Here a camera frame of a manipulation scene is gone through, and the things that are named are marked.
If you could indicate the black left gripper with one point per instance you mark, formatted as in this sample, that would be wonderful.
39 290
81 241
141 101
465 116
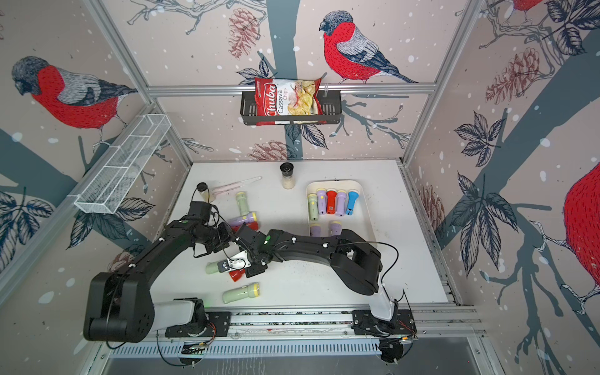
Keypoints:
227 235

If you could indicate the blue flashlight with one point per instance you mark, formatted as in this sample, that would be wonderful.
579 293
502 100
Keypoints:
352 198

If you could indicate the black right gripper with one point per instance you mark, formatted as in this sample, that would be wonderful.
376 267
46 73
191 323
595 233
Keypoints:
251 273

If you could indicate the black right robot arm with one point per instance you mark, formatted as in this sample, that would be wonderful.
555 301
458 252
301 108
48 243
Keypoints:
355 261

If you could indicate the dark red flashlight horizontal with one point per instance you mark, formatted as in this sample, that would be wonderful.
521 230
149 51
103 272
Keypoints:
254 226

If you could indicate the glass grinder with black cap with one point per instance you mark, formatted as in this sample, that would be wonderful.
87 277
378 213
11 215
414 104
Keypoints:
287 180

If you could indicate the red cassava chips bag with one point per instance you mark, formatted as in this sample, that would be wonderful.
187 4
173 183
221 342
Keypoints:
285 98

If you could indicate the black wall basket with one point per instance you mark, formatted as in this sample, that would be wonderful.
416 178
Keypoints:
330 106

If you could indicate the green flashlight front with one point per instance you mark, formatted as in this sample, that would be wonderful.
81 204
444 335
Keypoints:
240 293

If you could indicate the purple flashlight horizontal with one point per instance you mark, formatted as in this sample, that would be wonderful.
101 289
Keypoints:
248 218

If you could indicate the white wire mesh basket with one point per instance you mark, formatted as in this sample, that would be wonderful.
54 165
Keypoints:
109 187

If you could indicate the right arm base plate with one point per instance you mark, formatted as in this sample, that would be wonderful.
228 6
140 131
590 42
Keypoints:
402 323

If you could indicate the red flashlight white cap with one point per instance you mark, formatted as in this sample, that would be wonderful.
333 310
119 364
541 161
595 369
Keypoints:
331 195

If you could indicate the small jar with black lid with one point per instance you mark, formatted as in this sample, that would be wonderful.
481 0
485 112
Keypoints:
205 192

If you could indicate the purple flashlight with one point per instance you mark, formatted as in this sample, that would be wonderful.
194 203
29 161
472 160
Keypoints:
315 230
322 201
340 205
335 228

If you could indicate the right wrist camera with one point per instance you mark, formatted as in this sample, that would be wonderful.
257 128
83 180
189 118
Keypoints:
237 262

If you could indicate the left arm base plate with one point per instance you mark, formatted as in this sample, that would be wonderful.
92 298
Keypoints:
210 325

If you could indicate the green flashlight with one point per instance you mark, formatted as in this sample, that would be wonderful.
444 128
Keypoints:
240 293
217 267
242 204
313 207

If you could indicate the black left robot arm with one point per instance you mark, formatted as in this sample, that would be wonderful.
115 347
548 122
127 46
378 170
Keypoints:
119 304

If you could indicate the cream plastic storage tray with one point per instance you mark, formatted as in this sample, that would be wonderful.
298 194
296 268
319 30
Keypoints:
359 222

